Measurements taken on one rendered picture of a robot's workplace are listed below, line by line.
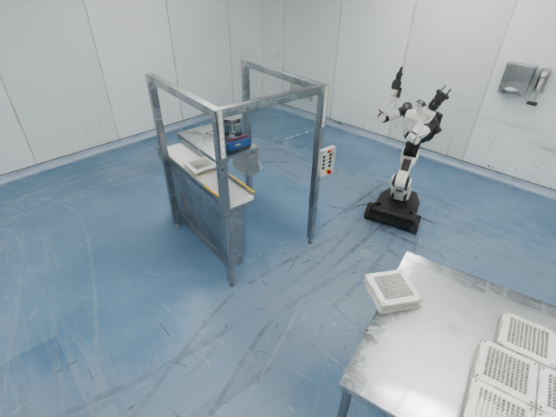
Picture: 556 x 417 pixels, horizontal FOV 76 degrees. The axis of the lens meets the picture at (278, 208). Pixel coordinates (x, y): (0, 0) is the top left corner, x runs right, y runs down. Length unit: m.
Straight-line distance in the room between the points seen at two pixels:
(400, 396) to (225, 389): 1.30
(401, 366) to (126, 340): 2.06
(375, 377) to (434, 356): 0.34
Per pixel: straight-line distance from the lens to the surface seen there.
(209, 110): 2.45
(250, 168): 2.79
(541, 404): 2.05
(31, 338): 3.48
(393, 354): 1.99
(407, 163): 3.98
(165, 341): 3.04
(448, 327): 2.20
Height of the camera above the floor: 2.41
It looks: 35 degrees down
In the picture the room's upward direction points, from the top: 1 degrees clockwise
